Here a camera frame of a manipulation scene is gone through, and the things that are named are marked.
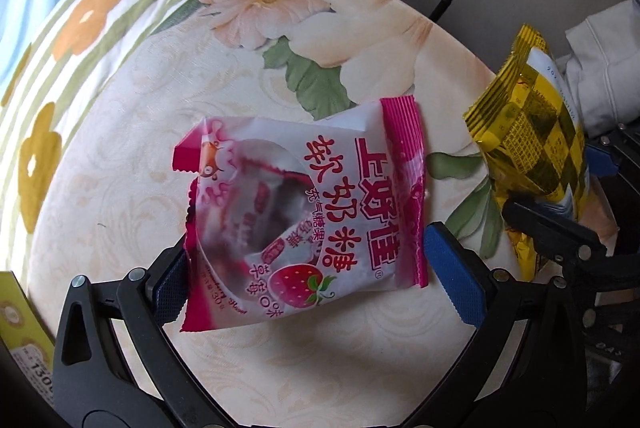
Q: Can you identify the yellow checkered snack packet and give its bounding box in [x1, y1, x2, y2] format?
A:
[463, 23, 591, 283]

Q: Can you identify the pink strawberry candy bag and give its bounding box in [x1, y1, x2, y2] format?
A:
[172, 96, 428, 332]

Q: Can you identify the green cardboard box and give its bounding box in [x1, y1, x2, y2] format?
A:
[0, 271, 54, 408]

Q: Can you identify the white garment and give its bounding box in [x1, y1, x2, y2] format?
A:
[565, 0, 639, 137]

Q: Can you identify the cream floral blanket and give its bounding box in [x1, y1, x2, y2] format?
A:
[27, 0, 618, 426]

